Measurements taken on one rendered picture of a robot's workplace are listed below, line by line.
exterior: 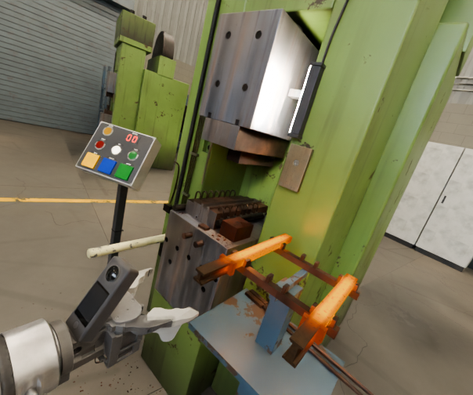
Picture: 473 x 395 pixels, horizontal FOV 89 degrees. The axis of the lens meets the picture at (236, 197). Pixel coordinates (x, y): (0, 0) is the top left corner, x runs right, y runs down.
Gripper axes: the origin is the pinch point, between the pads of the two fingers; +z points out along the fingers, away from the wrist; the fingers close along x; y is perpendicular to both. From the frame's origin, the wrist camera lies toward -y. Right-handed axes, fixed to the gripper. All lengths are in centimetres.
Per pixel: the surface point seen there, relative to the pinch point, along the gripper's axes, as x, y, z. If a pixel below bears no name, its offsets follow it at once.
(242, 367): 11.6, 26.3, 19.6
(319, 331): 25.1, -0.6, 14.5
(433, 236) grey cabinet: 88, 62, 566
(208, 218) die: -35, 8, 47
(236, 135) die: -32, -30, 47
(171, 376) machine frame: -28, 90, 41
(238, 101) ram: -35, -42, 47
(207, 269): 0.7, -1.3, 8.3
